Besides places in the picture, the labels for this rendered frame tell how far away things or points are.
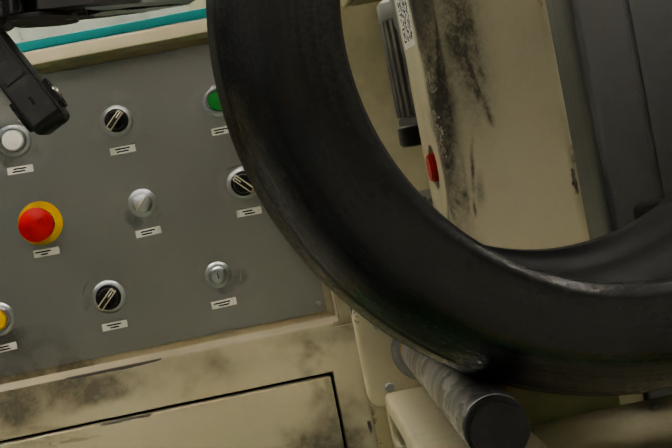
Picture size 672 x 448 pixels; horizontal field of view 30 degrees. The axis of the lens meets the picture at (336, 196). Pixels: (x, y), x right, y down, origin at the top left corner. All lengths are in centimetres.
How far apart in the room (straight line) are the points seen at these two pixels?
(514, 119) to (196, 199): 44
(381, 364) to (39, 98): 44
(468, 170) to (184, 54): 43
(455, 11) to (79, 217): 53
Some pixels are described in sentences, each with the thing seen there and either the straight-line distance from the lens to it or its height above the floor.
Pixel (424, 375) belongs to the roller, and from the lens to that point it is 103.
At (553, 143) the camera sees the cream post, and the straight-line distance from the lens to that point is 122.
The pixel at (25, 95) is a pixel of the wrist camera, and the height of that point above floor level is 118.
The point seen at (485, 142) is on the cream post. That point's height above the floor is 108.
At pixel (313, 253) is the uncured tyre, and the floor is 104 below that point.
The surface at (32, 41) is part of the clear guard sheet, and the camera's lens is 148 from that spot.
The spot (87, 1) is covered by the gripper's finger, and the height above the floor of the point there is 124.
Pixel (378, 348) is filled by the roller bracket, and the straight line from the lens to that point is 118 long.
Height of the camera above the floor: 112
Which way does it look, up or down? 3 degrees down
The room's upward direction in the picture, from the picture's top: 11 degrees counter-clockwise
